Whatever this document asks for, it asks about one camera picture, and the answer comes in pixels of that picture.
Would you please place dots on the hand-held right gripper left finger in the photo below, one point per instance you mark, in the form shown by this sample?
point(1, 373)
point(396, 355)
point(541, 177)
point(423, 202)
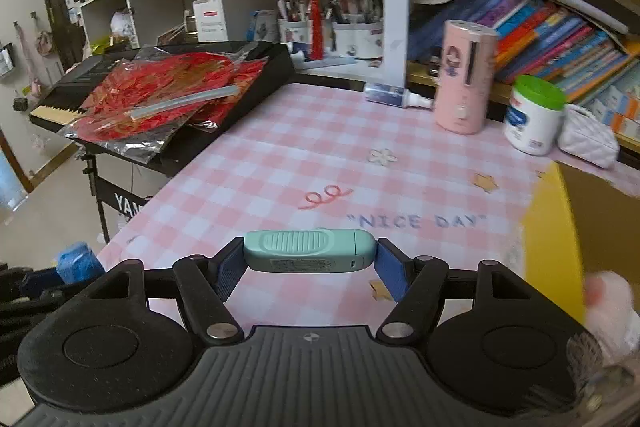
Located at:
point(230, 269)

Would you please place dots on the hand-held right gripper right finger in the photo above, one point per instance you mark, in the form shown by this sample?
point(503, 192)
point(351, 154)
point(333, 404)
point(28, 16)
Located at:
point(395, 269)

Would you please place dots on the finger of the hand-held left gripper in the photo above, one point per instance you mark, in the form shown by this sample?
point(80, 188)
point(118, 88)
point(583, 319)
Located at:
point(35, 289)

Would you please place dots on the mint green handheld device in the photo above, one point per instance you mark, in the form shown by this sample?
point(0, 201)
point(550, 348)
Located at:
point(310, 249)

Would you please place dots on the yellow cardboard box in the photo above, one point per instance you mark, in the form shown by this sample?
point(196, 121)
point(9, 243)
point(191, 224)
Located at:
point(555, 232)

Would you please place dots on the person's right forearm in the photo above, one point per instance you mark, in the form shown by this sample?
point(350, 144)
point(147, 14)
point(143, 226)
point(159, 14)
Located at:
point(612, 307)

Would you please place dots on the pink checked tablecloth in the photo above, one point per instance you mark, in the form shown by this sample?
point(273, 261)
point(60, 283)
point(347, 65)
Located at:
point(280, 177)

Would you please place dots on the black keyboard stand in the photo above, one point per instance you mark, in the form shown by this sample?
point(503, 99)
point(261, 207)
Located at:
point(102, 192)

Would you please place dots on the clear spray bottle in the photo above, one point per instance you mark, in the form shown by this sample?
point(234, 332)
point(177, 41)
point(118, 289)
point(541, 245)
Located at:
point(390, 94)

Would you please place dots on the pink humidifier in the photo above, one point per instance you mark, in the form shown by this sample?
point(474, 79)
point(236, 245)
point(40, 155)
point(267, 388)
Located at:
point(465, 97)

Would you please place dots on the red paper decoration packets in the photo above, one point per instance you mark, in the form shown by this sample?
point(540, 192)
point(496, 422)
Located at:
point(150, 92)

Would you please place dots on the black electronic keyboard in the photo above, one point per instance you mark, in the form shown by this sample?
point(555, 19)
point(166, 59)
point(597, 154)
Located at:
point(262, 74)

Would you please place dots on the white jar green lid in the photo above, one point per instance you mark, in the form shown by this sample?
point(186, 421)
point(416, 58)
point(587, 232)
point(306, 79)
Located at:
point(532, 127)

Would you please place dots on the wide white pen holder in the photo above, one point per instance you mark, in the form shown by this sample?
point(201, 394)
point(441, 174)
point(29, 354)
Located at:
point(357, 41)

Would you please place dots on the white quilted pouch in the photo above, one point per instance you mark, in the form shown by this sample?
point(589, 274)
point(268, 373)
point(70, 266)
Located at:
point(587, 139)

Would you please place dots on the small white pen holder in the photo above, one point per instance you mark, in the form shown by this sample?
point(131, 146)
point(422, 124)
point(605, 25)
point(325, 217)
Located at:
point(295, 34)

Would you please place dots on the blue white small carton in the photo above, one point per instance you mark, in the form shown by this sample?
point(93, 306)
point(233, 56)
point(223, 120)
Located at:
point(264, 27)

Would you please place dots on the white straw box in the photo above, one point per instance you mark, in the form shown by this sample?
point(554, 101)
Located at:
point(209, 24)

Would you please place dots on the row of colourful books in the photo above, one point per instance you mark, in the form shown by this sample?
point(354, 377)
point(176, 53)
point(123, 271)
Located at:
point(540, 37)

